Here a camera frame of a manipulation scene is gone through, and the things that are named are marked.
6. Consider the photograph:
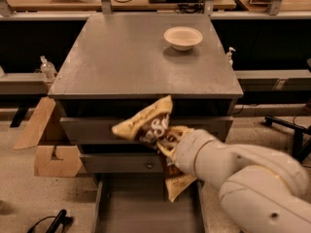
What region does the grey top drawer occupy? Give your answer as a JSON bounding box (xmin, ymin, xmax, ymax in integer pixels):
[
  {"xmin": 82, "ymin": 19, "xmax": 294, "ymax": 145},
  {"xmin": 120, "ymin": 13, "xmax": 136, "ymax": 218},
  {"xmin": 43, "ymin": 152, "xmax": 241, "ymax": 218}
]
[{"xmin": 60, "ymin": 116, "xmax": 233, "ymax": 145}]

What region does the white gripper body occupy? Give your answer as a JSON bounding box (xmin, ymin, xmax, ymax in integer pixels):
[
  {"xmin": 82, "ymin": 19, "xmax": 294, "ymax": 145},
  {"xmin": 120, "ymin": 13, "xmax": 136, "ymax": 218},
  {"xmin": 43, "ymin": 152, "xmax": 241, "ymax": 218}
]
[{"xmin": 175, "ymin": 129, "xmax": 216, "ymax": 182}]

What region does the clear plastic bottle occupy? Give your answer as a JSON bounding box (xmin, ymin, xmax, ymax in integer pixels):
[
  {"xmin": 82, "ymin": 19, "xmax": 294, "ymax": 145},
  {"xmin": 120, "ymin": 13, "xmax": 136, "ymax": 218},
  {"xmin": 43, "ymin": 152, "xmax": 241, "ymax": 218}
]
[{"xmin": 40, "ymin": 55, "xmax": 56, "ymax": 80}]

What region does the black cable on floor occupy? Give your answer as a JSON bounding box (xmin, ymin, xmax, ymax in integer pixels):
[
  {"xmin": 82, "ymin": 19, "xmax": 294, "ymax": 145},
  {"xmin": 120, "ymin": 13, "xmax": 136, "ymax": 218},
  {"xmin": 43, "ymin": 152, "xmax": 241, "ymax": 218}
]
[{"xmin": 26, "ymin": 209, "xmax": 74, "ymax": 233}]

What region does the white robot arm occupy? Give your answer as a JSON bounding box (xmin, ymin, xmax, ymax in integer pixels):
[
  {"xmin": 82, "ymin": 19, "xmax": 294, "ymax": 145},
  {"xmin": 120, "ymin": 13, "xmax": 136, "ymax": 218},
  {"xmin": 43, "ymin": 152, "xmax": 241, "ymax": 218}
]
[{"xmin": 156, "ymin": 130, "xmax": 311, "ymax": 233}]

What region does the wooden back workbench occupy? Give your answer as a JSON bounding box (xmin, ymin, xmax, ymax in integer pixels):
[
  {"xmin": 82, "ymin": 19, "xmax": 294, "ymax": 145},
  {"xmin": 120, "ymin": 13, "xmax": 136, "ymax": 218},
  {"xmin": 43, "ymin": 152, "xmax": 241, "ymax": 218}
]
[{"xmin": 7, "ymin": 0, "xmax": 181, "ymax": 12}]

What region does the grey drawer cabinet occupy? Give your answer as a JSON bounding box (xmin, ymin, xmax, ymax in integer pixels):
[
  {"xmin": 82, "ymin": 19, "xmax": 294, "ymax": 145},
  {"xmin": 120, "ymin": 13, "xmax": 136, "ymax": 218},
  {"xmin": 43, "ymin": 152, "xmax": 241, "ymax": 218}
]
[{"xmin": 47, "ymin": 13, "xmax": 244, "ymax": 186}]

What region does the brown chip bag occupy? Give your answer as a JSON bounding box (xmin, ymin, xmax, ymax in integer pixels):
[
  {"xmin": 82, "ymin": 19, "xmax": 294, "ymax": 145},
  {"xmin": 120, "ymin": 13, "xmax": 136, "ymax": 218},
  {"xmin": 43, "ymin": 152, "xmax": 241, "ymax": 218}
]
[{"xmin": 112, "ymin": 95, "xmax": 195, "ymax": 202}]

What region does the black chair base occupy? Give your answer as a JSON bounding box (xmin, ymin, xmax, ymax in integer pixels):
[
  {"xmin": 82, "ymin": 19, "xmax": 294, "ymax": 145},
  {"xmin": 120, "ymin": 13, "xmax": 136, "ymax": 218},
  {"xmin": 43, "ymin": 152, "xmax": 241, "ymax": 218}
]
[{"xmin": 264, "ymin": 115, "xmax": 311, "ymax": 163}]

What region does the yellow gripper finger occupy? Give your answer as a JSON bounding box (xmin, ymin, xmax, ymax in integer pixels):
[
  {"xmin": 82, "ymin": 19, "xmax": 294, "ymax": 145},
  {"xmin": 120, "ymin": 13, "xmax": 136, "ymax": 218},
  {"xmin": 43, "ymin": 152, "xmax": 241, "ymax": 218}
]
[{"xmin": 156, "ymin": 128, "xmax": 193, "ymax": 161}]

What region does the grey middle drawer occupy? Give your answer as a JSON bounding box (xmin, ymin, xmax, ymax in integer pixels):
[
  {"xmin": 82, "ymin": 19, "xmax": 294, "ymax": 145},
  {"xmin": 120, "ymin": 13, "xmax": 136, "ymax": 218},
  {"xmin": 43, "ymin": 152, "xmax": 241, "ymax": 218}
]
[{"xmin": 81, "ymin": 153, "xmax": 163, "ymax": 173}]

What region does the brown cardboard box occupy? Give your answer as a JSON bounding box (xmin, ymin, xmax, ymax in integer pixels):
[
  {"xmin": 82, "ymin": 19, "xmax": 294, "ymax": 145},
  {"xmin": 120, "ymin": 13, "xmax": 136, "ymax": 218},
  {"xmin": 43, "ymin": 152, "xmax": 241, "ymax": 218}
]
[{"xmin": 14, "ymin": 97, "xmax": 83, "ymax": 178}]

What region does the white bowl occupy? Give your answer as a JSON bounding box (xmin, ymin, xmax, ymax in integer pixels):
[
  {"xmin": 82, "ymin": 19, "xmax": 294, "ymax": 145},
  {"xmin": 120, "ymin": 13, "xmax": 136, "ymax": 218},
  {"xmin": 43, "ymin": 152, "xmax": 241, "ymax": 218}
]
[{"xmin": 164, "ymin": 26, "xmax": 203, "ymax": 51}]

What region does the white pump bottle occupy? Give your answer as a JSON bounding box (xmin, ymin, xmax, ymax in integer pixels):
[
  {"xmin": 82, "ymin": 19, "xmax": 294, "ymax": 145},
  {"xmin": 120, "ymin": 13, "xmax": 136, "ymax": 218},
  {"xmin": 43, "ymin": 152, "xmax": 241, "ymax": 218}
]
[{"xmin": 226, "ymin": 47, "xmax": 236, "ymax": 66}]

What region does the grey open bottom drawer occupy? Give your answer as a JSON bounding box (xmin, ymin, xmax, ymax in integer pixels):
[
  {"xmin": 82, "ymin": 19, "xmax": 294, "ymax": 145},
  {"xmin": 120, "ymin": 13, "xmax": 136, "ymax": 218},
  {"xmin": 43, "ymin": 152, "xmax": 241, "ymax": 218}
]
[{"xmin": 91, "ymin": 173, "xmax": 208, "ymax": 233}]

